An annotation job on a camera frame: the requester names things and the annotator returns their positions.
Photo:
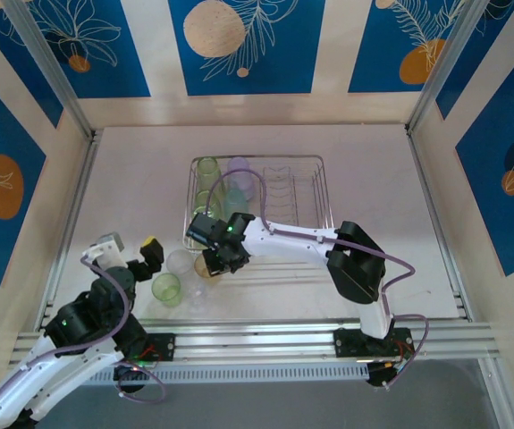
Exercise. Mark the small green translucent cup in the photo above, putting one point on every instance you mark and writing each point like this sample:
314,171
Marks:
166,290

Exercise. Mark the amber translucent plastic cup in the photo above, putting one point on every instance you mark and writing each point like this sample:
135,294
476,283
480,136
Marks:
199,267

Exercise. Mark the teal translucent plastic cup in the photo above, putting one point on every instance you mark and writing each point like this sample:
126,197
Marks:
235,203

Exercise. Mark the purple plastic cup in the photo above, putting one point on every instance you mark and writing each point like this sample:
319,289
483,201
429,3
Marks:
243,181

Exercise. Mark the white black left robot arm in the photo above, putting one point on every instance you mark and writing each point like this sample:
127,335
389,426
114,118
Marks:
37,380

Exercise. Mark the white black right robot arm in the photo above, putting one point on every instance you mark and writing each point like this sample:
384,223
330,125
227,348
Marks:
292,241

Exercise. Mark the black connector box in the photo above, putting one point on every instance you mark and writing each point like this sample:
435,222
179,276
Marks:
124,373
377,375

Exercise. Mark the aluminium mounting beam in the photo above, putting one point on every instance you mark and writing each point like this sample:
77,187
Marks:
256,344

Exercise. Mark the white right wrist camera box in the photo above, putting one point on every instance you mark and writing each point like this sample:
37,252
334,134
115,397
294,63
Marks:
215,271

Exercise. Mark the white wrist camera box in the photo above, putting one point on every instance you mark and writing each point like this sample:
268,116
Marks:
111,243
215,271

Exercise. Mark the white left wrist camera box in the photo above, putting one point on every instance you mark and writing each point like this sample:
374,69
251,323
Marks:
111,243

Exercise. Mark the aluminium frame post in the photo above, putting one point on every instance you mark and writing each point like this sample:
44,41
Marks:
48,62
444,67

